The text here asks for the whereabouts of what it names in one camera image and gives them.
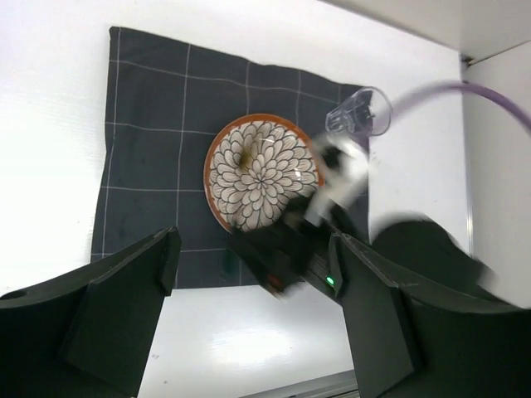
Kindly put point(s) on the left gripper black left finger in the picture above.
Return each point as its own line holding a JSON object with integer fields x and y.
{"x": 88, "y": 333}

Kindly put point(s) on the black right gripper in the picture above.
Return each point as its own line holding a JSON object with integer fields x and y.
{"x": 291, "y": 250}

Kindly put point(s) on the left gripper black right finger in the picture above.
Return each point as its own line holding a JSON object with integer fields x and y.
{"x": 412, "y": 337}

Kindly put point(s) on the floral patterned plate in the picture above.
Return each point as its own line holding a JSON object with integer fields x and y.
{"x": 282, "y": 167}

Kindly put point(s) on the clear drinking glass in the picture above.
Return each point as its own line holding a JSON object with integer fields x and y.
{"x": 364, "y": 114}

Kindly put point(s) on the dark grey checked cloth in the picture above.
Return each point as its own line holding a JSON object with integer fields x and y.
{"x": 166, "y": 101}

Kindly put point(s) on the gold fork green handle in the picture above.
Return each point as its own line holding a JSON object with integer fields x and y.
{"x": 231, "y": 260}

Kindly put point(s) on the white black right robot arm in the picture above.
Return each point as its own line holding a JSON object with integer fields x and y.
{"x": 425, "y": 248}

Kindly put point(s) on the aluminium frame rail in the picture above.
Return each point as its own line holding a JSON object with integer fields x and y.
{"x": 343, "y": 384}

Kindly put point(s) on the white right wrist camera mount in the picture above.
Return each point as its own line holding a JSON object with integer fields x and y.
{"x": 345, "y": 167}

